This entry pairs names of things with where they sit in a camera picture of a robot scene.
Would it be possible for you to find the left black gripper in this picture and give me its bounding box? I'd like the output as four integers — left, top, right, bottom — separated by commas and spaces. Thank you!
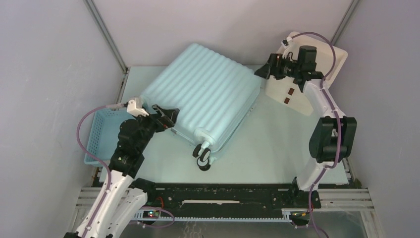
132, 104, 179, 152

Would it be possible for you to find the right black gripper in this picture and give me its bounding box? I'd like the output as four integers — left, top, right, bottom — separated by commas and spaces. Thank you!
254, 53, 301, 80

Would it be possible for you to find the light blue ribbed suitcase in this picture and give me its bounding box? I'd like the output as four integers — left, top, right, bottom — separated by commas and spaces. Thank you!
141, 43, 261, 171

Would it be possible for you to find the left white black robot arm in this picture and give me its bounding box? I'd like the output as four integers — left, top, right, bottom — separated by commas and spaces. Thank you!
65, 100, 180, 238

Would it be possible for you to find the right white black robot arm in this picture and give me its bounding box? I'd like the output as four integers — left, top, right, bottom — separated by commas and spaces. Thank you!
254, 46, 357, 207

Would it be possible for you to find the blue perforated plastic basket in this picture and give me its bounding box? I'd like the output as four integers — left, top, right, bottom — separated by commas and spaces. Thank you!
86, 108, 132, 164

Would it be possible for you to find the cream plastic drawer cabinet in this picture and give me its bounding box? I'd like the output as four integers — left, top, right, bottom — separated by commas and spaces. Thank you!
264, 32, 348, 117

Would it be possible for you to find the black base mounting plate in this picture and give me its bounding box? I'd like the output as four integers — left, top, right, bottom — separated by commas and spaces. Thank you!
130, 179, 321, 219

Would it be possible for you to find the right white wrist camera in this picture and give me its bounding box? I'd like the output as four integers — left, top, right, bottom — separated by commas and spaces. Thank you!
281, 37, 293, 49

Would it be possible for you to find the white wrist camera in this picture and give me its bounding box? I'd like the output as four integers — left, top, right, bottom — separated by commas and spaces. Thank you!
281, 37, 293, 49
126, 97, 150, 118

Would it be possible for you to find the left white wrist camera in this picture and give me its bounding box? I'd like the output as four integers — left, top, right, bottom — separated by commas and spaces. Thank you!
126, 97, 150, 118

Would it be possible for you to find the aluminium frame rail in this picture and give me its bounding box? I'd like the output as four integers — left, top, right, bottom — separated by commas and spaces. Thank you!
67, 187, 384, 238

